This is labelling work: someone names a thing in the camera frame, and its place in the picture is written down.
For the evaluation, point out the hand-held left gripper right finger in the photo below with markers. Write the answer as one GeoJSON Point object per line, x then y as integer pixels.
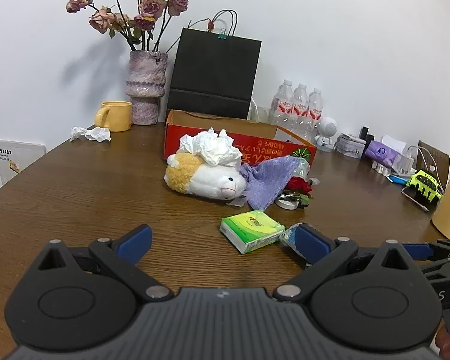
{"type": "Point", "coordinates": [310, 245]}

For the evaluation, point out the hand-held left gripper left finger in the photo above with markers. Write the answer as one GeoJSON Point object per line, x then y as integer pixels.
{"type": "Point", "coordinates": [135, 244]}

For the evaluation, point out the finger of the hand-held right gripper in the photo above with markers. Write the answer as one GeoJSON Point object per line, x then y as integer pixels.
{"type": "Point", "coordinates": [416, 252]}
{"type": "Point", "coordinates": [442, 270]}

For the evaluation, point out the blue wrapper packet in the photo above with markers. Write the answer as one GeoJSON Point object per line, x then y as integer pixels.
{"type": "Point", "coordinates": [288, 238]}

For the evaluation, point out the green tissue packet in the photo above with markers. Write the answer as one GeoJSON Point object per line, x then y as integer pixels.
{"type": "Point", "coordinates": [251, 229]}

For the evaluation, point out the red artificial rose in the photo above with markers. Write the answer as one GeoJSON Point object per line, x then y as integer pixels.
{"type": "Point", "coordinates": [296, 184]}

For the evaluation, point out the purple cloth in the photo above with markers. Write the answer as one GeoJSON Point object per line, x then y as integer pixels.
{"type": "Point", "coordinates": [270, 180]}

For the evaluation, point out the clear plastic wrap ball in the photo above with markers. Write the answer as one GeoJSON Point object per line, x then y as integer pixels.
{"type": "Point", "coordinates": [303, 168]}

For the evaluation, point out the white and yellow plush sheep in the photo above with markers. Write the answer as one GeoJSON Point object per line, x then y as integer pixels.
{"type": "Point", "coordinates": [206, 180]}

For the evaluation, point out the red cardboard box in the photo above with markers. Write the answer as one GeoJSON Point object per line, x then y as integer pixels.
{"type": "Point", "coordinates": [270, 146]}

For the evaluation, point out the white tissue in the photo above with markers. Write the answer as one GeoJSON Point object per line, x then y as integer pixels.
{"type": "Point", "coordinates": [93, 134]}
{"type": "Point", "coordinates": [213, 150]}

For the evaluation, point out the person's right hand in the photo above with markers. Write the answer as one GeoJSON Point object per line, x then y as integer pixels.
{"type": "Point", "coordinates": [443, 339]}

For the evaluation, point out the clear candy wrapper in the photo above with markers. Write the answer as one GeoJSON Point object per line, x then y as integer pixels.
{"type": "Point", "coordinates": [313, 180]}

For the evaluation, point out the yellow-green and black glove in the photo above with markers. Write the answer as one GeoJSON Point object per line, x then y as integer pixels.
{"type": "Point", "coordinates": [423, 185]}

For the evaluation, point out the blue flat object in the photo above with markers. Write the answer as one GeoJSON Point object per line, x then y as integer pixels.
{"type": "Point", "coordinates": [397, 179]}

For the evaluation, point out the white toothed holder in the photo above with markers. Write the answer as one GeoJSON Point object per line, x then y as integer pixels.
{"type": "Point", "coordinates": [381, 168]}

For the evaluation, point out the brown wooden board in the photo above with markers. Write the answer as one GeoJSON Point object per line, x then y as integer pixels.
{"type": "Point", "coordinates": [441, 159]}

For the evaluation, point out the grey tin box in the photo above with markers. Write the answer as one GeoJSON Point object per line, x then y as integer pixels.
{"type": "Point", "coordinates": [348, 149]}

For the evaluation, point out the purple tissue pack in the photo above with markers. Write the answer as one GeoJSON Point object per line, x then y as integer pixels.
{"type": "Point", "coordinates": [380, 153]}

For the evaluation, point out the white robot speaker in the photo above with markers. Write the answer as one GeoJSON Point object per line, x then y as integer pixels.
{"type": "Point", "coordinates": [327, 127]}

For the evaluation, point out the small black block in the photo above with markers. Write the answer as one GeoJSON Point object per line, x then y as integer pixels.
{"type": "Point", "coordinates": [365, 133]}

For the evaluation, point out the yellow mug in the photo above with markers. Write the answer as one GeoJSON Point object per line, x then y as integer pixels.
{"type": "Point", "coordinates": [116, 117]}

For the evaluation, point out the clear water bottle red label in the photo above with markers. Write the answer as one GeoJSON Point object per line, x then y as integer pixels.
{"type": "Point", "coordinates": [300, 110]}
{"type": "Point", "coordinates": [315, 114]}
{"type": "Point", "coordinates": [283, 105]}

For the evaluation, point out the clear glass cup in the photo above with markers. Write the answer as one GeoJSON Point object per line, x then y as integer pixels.
{"type": "Point", "coordinates": [260, 114]}

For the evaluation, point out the white flat box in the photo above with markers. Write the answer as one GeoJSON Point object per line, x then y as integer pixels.
{"type": "Point", "coordinates": [18, 157]}

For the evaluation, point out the black paper bag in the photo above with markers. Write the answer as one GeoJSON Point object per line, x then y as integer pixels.
{"type": "Point", "coordinates": [213, 67]}

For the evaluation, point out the green binder clip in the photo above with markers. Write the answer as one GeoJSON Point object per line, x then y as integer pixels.
{"type": "Point", "coordinates": [222, 36]}

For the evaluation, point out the dried pink rose bouquet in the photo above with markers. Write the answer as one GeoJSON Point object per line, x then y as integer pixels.
{"type": "Point", "coordinates": [150, 7]}

